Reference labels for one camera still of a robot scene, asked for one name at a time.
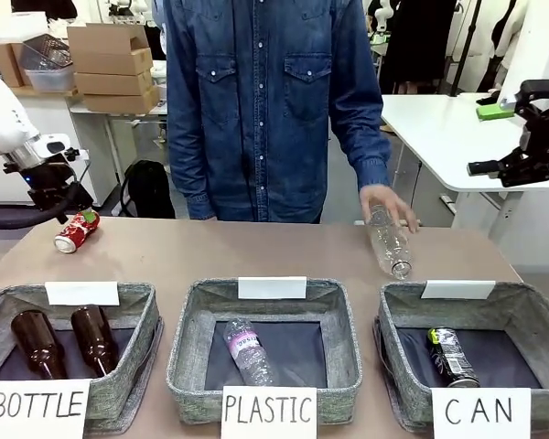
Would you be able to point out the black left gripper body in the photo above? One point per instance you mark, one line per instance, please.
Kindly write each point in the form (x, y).
(55, 183)

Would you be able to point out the red drink can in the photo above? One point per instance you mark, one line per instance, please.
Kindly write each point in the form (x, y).
(75, 233)

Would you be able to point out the brown glass bottle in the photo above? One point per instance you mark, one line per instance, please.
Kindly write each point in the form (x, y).
(93, 338)
(36, 343)

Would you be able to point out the clear plastic bottle without label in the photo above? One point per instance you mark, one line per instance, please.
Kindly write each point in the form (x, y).
(391, 251)

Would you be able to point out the black drink can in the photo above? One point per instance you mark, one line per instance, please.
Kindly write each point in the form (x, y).
(453, 356)

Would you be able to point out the plastic bottle with pink label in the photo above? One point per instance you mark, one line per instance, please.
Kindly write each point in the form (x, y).
(249, 352)

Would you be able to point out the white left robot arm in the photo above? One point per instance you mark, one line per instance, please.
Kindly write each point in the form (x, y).
(0, 123)

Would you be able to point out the person's right forearm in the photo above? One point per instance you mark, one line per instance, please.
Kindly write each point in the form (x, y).
(192, 178)

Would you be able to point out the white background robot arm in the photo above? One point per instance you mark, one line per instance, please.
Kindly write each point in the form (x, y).
(384, 16)

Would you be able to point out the person's left forearm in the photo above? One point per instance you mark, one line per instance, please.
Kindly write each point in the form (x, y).
(370, 155)

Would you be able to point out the dark mesh basket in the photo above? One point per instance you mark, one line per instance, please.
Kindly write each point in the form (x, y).
(46, 52)

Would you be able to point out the grey fabric basket labelled bottle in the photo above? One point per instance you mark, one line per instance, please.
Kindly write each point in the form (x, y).
(142, 347)

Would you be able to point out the grey fabric basket labelled plastic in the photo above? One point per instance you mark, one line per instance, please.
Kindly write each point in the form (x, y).
(187, 347)

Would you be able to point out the grey fabric basket labelled can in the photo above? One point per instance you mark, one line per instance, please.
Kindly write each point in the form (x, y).
(389, 347)

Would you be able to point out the white paper sign CAN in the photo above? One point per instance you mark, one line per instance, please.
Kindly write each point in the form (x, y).
(480, 411)

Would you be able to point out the person's left hand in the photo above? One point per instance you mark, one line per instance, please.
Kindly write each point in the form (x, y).
(393, 199)

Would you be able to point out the black backpack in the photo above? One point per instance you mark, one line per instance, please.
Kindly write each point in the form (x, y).
(148, 192)

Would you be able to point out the large white table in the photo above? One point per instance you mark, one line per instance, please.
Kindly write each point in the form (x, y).
(439, 137)

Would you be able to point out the blank white card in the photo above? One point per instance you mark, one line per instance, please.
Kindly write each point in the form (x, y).
(457, 289)
(272, 288)
(82, 292)

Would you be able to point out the black tripod pole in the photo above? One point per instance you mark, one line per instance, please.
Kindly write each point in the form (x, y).
(466, 46)

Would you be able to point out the wooden shelf board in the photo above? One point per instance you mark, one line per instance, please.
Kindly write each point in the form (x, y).
(41, 91)

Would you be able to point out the flat closed cardboard box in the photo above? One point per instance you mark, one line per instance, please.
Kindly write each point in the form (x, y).
(119, 101)
(114, 83)
(114, 64)

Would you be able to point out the clear plastic tub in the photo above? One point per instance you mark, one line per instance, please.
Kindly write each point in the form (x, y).
(50, 78)

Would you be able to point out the person in black clothes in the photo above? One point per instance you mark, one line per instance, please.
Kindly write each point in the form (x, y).
(421, 41)

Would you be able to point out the small upright cardboard box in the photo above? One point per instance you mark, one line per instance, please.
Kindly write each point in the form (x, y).
(7, 64)

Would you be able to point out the open cardboard box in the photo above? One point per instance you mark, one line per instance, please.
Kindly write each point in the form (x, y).
(105, 39)

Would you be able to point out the white paper sign BOTTLE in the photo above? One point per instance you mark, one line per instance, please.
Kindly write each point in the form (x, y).
(36, 407)

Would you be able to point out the person in denim shirt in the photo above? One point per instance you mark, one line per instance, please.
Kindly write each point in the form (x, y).
(265, 114)

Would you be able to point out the white paper sign PLASTIC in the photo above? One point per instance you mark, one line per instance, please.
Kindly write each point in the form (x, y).
(268, 411)

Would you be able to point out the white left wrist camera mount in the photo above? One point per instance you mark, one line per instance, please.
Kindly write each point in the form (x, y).
(75, 154)

